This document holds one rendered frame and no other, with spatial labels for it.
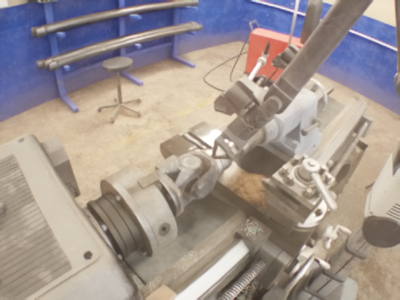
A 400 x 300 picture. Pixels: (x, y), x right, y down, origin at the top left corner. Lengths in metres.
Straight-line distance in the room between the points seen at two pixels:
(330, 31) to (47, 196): 0.62
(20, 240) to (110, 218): 0.27
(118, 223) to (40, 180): 0.22
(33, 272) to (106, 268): 0.12
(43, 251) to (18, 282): 0.06
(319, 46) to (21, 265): 0.65
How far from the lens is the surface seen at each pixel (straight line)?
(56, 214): 0.50
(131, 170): 0.71
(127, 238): 0.68
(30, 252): 0.47
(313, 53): 0.56
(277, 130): 1.10
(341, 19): 0.54
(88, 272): 0.43
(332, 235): 1.13
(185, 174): 0.77
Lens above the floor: 1.71
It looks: 40 degrees down
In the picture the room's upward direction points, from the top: 5 degrees clockwise
